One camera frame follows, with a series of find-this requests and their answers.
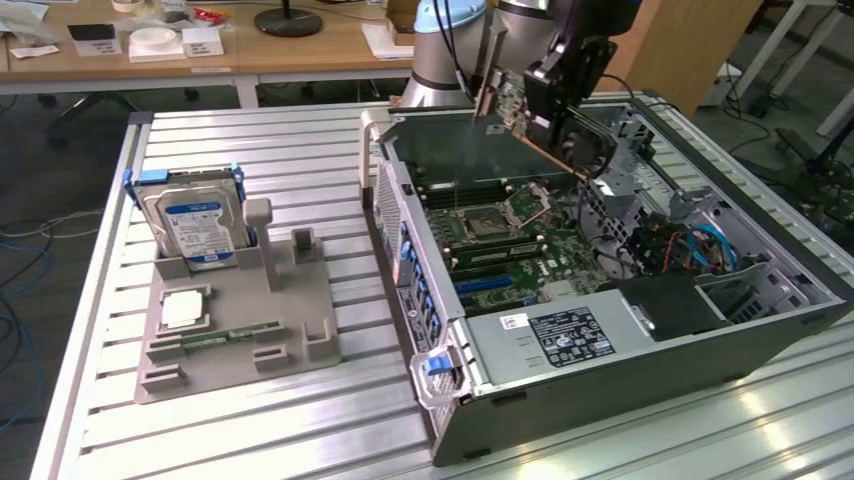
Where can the clear plastic bag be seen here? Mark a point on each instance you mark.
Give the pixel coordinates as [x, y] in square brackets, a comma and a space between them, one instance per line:
[22, 15]

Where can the open dark grey PC case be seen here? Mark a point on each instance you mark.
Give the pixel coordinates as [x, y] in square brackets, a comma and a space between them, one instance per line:
[600, 400]

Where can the white table frame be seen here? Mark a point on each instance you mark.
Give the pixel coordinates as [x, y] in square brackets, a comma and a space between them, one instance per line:
[780, 45]

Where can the white box with black top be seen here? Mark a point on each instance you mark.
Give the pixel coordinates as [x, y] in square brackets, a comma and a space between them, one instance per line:
[93, 40]

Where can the white paper tag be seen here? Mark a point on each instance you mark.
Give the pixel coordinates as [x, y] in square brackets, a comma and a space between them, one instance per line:
[33, 51]

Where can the red packet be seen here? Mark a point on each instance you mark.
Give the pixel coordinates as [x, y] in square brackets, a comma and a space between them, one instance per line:
[208, 16]

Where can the CPU socket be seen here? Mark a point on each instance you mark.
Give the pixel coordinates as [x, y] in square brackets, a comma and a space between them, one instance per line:
[485, 222]

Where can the grey plastic parts rack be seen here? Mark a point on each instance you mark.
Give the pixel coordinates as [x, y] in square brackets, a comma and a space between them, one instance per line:
[246, 310]

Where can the blue expansion slot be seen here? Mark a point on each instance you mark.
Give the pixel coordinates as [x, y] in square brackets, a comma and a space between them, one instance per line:
[483, 285]

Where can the black round lamp base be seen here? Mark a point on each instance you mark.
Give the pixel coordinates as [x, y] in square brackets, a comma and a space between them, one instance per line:
[287, 24]

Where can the wooden desk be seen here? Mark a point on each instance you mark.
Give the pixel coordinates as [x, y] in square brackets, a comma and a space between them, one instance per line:
[100, 67]

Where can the metal disk bay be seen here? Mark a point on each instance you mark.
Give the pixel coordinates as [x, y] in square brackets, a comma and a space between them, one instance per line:
[620, 200]

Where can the black floor equipment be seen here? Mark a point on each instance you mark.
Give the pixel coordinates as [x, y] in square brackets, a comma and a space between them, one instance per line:
[820, 165]

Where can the black chair base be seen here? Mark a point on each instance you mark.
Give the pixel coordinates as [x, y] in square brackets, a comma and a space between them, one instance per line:
[73, 112]

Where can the plain white box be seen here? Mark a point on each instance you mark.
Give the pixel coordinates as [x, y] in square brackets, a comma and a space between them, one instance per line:
[200, 42]

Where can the metal socket cover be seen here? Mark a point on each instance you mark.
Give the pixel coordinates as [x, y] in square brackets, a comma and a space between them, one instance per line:
[529, 202]

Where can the hard disk with blue label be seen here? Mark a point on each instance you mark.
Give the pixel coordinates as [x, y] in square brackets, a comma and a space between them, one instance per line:
[193, 230]

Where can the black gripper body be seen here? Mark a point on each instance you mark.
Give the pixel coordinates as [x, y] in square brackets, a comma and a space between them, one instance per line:
[573, 65]

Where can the grey power supply unit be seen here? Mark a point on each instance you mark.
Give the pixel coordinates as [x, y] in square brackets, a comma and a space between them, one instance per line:
[520, 360]

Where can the wooden cabinet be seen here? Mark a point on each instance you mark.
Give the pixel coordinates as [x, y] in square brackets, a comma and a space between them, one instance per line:
[667, 60]

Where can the silver CPU chip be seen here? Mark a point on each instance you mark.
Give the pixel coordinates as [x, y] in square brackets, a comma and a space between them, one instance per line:
[182, 310]

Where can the graphics card with metal bracket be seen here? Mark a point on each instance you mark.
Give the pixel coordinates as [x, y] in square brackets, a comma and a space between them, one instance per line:
[503, 97]

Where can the beige tape roll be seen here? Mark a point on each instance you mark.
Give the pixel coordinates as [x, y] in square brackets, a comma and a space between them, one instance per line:
[125, 5]

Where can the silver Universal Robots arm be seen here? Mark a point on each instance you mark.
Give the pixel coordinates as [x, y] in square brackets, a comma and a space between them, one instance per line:
[440, 50]

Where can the green motherboard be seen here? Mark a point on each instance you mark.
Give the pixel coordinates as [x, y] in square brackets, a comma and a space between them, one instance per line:
[567, 250]

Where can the white paper stack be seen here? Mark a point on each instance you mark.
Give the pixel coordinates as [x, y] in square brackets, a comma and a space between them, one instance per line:
[387, 45]

